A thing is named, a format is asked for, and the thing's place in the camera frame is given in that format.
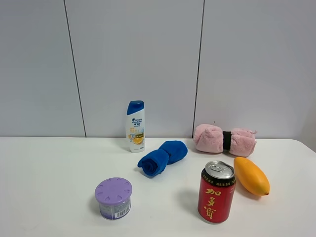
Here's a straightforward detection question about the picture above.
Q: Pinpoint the orange yellow mango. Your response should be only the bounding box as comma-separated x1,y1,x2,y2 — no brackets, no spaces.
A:
234,157,270,197

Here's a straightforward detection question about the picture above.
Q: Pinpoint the purple lid air freshener jar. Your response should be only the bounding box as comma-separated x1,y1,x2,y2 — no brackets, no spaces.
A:
94,177,132,220

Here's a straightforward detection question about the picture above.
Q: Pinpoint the rolled blue towel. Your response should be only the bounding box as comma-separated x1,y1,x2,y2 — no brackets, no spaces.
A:
137,141,188,177

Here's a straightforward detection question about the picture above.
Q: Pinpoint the rolled pink towel black band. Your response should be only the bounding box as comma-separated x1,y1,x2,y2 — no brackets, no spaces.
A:
193,124,256,157

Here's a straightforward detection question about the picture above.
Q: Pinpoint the red drink can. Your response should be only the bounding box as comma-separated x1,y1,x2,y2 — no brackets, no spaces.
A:
197,160,236,223

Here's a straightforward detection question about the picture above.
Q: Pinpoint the white shampoo bottle blue cap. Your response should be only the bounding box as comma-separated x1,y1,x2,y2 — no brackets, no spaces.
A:
126,100,145,153

